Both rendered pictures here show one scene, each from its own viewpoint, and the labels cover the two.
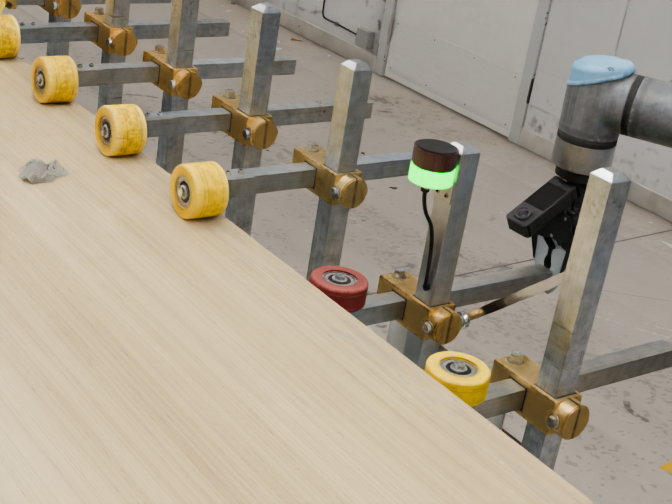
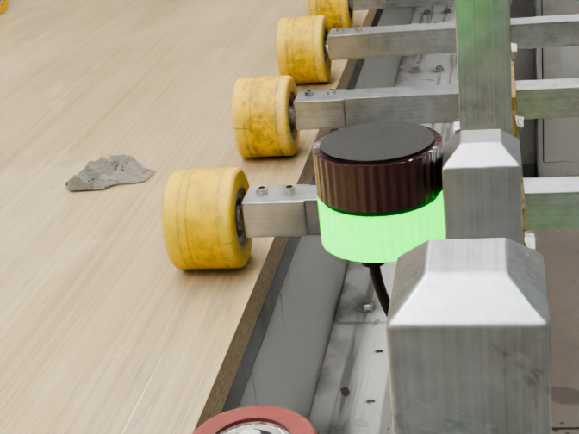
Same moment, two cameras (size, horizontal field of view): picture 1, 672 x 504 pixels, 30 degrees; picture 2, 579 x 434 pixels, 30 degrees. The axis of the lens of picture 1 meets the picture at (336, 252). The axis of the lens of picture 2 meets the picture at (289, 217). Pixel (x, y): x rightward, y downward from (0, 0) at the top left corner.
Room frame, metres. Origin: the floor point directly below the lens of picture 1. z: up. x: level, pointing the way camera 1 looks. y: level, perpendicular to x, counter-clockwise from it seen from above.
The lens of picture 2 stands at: (1.23, -0.45, 1.27)
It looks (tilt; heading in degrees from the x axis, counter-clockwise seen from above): 23 degrees down; 52
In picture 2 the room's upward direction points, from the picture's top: 6 degrees counter-clockwise
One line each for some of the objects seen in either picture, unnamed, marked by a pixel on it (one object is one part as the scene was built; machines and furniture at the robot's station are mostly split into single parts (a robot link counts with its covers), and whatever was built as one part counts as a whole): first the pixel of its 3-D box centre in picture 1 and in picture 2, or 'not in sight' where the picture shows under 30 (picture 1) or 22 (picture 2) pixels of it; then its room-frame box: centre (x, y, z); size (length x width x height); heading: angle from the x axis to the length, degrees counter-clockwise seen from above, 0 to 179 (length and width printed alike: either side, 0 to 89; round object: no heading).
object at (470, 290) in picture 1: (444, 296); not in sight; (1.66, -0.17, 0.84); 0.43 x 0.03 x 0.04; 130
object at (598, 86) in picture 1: (597, 99); not in sight; (1.81, -0.34, 1.14); 0.10 x 0.09 x 0.12; 67
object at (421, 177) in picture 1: (431, 172); (382, 213); (1.56, -0.11, 1.07); 0.06 x 0.06 x 0.02
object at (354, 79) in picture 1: (332, 211); (491, 284); (1.79, 0.02, 0.90); 0.03 x 0.03 x 0.48; 40
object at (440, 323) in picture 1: (417, 307); not in sight; (1.61, -0.13, 0.85); 0.13 x 0.06 x 0.05; 40
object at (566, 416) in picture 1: (538, 396); not in sight; (1.42, -0.29, 0.84); 0.13 x 0.06 x 0.05; 40
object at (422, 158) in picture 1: (435, 155); (378, 164); (1.56, -0.11, 1.09); 0.06 x 0.06 x 0.02
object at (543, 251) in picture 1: (553, 260); not in sight; (1.83, -0.34, 0.86); 0.06 x 0.03 x 0.09; 129
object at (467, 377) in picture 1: (450, 403); not in sight; (1.34, -0.17, 0.85); 0.08 x 0.08 x 0.11
